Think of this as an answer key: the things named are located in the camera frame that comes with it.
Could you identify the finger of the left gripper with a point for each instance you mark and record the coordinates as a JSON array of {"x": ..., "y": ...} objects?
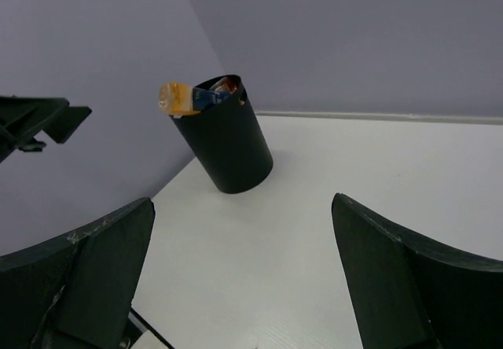
[{"x": 22, "y": 118}]

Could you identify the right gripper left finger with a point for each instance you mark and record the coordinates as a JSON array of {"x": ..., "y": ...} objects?
[{"x": 75, "y": 290}]

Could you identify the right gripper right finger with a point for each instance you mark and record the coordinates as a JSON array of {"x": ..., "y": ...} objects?
[{"x": 410, "y": 291}]

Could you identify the orange tea bottle blue label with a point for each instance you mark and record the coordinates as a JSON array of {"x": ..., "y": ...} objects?
[{"x": 177, "y": 99}]

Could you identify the clear bottle red cap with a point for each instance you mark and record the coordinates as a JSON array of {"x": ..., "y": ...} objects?
[{"x": 225, "y": 84}]

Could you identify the black cylindrical bin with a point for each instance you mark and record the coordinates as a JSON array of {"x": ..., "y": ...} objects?
[{"x": 229, "y": 143}]

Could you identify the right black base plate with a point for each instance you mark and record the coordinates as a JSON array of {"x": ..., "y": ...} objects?
[{"x": 139, "y": 334}]

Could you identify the aluminium table edge rail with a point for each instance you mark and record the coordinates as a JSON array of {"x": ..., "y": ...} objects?
[{"x": 475, "y": 120}]

